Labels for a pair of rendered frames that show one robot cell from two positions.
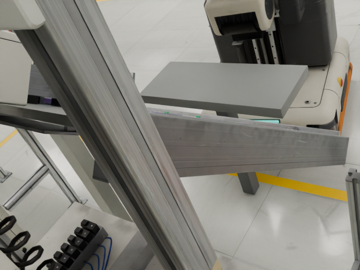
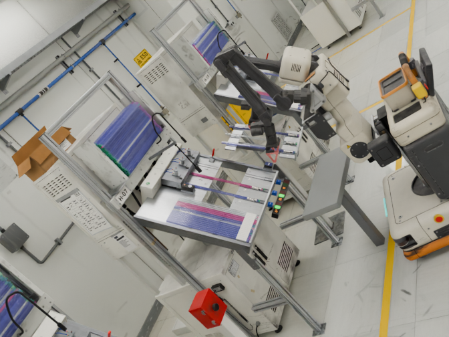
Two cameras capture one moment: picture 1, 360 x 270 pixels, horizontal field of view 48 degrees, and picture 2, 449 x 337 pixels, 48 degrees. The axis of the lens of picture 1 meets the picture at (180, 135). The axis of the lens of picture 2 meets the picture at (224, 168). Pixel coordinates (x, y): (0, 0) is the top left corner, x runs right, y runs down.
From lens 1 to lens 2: 2.98 m
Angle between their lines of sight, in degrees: 73
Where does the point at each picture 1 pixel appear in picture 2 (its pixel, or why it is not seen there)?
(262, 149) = (178, 231)
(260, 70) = (334, 186)
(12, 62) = (148, 192)
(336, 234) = (358, 297)
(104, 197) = not seen: hidden behind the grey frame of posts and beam
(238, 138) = (166, 227)
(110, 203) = not seen: hidden behind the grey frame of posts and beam
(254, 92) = (315, 198)
